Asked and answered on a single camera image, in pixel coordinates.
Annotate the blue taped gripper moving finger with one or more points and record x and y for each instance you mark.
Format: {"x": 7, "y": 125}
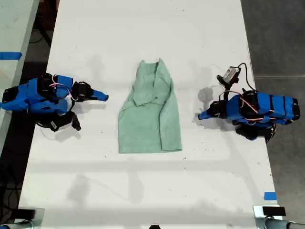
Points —
{"x": 99, "y": 97}
{"x": 206, "y": 116}

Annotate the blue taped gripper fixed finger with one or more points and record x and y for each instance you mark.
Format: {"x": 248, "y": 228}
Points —
{"x": 100, "y": 93}
{"x": 205, "y": 113}

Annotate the pale green T-shirt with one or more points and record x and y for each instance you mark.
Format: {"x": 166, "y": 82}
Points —
{"x": 147, "y": 124}

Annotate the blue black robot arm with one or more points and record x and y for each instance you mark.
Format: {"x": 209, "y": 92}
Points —
{"x": 269, "y": 108}
{"x": 35, "y": 95}

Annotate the long blue tape strip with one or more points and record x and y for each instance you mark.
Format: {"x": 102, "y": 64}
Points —
{"x": 10, "y": 55}

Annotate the white side table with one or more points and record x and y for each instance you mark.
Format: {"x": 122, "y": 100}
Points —
{"x": 12, "y": 35}

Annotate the small blue tape square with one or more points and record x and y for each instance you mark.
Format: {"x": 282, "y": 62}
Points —
{"x": 270, "y": 196}

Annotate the grey metal clamp plate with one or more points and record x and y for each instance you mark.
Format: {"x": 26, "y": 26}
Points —
{"x": 257, "y": 215}
{"x": 39, "y": 218}

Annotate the small black box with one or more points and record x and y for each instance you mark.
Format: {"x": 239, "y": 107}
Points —
{"x": 26, "y": 213}
{"x": 274, "y": 211}

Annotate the black round object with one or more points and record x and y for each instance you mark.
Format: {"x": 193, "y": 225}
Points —
{"x": 154, "y": 226}

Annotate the short black camera stalk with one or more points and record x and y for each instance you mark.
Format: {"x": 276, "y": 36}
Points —
{"x": 76, "y": 122}
{"x": 227, "y": 90}

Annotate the black camera box silver face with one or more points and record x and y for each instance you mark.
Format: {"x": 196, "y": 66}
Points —
{"x": 230, "y": 74}

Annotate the black camera box white label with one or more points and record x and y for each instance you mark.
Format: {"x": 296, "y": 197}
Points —
{"x": 57, "y": 123}

